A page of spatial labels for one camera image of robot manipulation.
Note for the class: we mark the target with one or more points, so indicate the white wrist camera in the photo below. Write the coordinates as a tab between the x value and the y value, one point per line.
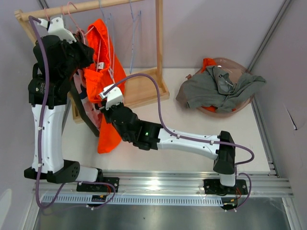
56	27
112	94

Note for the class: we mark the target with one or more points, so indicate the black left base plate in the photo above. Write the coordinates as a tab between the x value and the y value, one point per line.
108	184

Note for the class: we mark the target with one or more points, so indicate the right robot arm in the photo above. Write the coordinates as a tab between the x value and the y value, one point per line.
147	135

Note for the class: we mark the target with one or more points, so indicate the pink translucent plastic basin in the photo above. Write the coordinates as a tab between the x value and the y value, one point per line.
235	70

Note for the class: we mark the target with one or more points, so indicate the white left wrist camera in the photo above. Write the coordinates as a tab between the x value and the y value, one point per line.
56	27

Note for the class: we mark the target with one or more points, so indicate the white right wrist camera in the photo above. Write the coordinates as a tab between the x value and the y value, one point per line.
112	94

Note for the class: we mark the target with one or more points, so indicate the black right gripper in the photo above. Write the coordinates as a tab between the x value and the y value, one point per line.
107	112

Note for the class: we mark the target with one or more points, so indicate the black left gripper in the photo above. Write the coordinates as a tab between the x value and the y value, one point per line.
87	53

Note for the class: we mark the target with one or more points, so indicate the wooden clothes rack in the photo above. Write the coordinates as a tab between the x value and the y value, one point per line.
139	90

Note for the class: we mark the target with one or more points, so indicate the grey shorts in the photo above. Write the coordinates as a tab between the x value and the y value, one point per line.
247	85

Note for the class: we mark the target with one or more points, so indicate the white slotted cable duct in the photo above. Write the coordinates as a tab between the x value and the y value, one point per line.
141	200

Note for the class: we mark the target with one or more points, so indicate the aluminium mounting rail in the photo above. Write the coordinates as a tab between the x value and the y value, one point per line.
191	184

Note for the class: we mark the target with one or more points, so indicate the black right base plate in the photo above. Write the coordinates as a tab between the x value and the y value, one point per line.
213	187

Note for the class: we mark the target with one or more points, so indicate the dark olive shorts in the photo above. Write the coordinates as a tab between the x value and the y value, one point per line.
81	110

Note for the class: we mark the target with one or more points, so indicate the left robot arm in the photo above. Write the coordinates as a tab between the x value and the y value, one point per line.
57	62

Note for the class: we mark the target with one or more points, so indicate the pink patterned shorts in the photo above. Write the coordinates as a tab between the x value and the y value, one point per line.
92	113

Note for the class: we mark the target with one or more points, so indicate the blue wire hanger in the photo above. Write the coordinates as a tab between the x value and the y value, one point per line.
135	18
109	22

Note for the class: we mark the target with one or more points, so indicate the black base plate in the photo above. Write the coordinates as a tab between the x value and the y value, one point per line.
108	184
213	187

